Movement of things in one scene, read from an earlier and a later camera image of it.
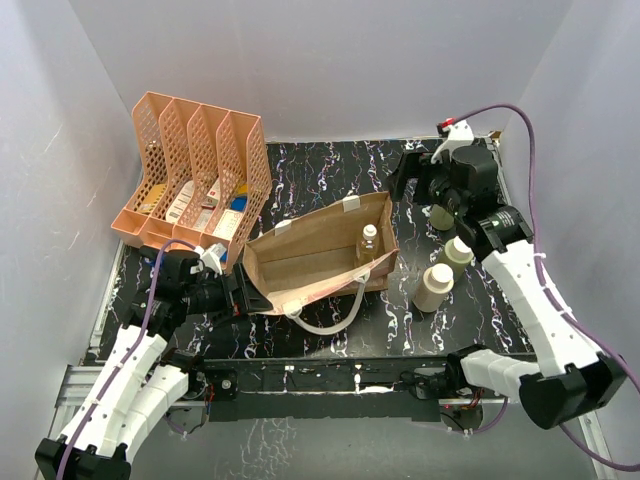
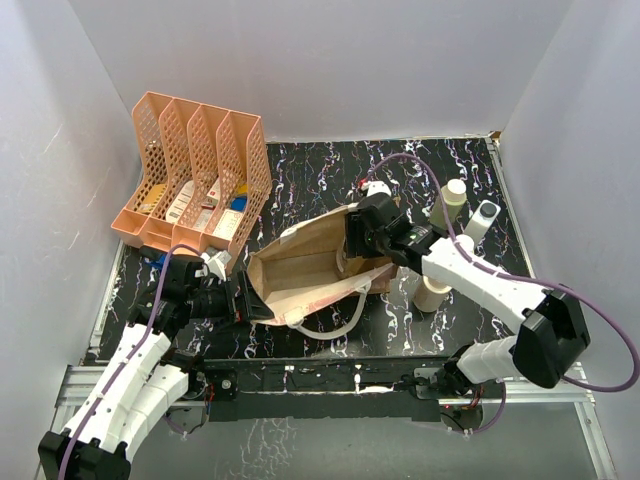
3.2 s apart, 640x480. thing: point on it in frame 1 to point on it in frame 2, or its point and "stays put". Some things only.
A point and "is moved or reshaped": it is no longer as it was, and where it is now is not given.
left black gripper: x=253 y=300 stays put
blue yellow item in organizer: x=239 y=202 stays put
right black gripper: x=410 y=167 to x=354 y=242
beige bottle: x=436 y=283 stays put
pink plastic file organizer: x=207 y=175 stays put
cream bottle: x=440 y=218 is moved or reshaped
